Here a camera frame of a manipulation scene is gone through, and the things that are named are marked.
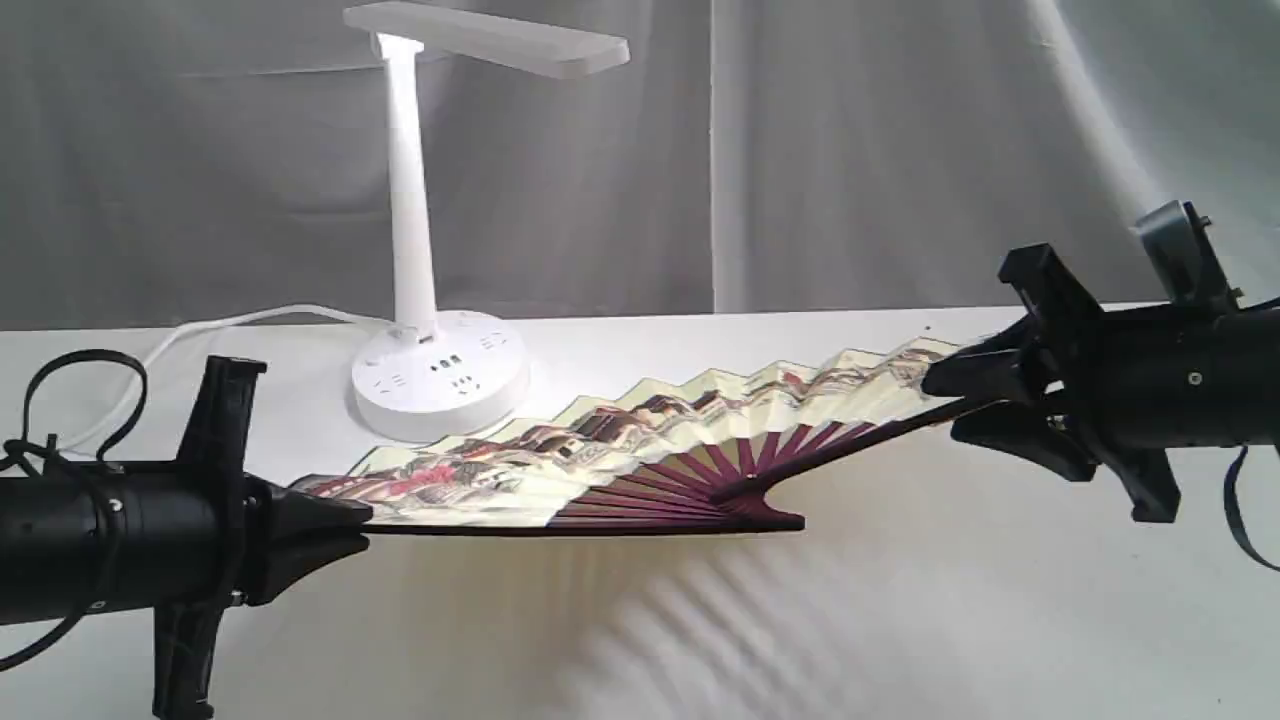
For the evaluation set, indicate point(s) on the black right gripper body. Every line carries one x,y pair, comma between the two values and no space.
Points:
1126,373

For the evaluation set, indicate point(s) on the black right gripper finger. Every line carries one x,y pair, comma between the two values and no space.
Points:
1010,365
1044,433

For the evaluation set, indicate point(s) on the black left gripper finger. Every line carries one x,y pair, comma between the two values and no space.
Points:
289,512
274,568

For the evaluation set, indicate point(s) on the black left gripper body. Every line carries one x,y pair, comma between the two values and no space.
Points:
185,535

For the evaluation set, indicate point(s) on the painted paper folding fan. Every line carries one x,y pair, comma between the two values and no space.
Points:
664,459

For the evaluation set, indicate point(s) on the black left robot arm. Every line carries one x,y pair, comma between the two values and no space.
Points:
60,537

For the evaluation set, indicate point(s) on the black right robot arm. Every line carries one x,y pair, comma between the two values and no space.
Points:
1240,401

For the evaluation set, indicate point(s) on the white desk lamp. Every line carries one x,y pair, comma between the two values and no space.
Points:
436,373

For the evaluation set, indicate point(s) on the grey backdrop curtain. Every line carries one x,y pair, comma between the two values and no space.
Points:
171,161

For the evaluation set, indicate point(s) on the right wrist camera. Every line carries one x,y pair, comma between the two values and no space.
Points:
1176,242

